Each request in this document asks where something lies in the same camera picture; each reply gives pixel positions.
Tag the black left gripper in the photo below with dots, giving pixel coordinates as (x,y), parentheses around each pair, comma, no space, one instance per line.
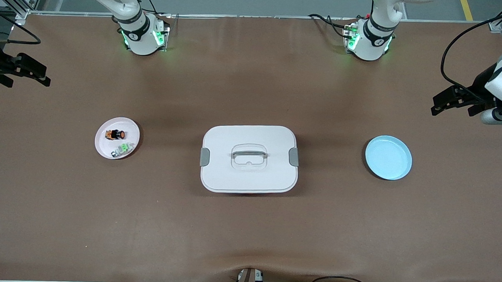
(478,90)

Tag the orange and black switch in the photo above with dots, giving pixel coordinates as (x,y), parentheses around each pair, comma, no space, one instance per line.
(116,134)

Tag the white lidded box grey clasps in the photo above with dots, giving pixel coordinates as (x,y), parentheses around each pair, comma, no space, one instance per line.
(249,178)

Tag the light blue round plate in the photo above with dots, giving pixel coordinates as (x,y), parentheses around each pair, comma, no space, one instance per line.
(388,158)

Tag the pink round plate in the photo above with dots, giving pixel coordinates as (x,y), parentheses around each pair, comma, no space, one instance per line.
(122,124)

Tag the brown table mat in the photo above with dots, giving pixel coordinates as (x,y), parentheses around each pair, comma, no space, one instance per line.
(247,232)

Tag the green and white switch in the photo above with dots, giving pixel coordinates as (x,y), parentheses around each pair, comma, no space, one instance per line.
(125,147)

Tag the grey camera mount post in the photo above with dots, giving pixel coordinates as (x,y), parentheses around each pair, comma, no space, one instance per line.
(246,280)

